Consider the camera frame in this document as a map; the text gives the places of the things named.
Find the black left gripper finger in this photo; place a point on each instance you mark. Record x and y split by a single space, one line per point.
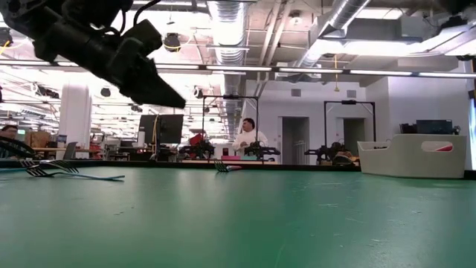
148 89

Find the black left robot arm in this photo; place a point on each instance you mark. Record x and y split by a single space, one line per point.
37 15

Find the black monitor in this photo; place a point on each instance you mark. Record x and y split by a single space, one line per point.
147 128
171 128
435 127

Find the black ceiling lamp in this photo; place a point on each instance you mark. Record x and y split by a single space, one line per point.
172 41

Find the white column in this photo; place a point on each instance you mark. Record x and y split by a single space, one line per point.
74 111

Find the long ceiling light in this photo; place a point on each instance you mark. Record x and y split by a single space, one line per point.
409 73
223 68

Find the background robot arms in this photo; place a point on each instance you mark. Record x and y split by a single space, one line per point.
201 147
327 152
260 150

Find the gray chair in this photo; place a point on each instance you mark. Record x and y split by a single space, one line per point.
70 150

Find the cardboard box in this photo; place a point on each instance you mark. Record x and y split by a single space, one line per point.
37 139

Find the person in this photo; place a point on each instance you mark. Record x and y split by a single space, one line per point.
249 139
9 132

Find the black curved tube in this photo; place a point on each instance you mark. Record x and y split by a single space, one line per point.
16 147

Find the green table mat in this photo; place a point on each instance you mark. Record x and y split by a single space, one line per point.
223 223

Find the gray door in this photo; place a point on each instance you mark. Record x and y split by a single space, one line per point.
355 130
295 141

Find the white plastic bin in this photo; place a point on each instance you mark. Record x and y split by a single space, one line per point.
401 160

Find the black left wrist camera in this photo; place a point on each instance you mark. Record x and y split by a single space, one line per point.
148 37

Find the black station frame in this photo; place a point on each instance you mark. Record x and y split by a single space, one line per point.
230 97
349 101

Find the silver air duct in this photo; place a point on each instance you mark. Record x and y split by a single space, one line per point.
334 22
228 30

